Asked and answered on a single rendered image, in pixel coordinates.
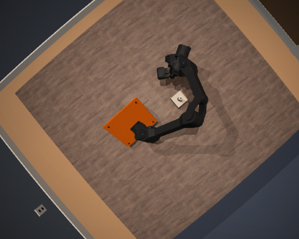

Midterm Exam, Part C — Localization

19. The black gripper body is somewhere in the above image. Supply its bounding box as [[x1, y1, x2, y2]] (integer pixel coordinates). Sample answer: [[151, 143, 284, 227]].
[[157, 64, 177, 80]]

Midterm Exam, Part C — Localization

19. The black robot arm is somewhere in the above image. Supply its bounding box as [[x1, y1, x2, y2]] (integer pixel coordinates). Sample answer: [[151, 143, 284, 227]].
[[130, 44, 208, 143]]

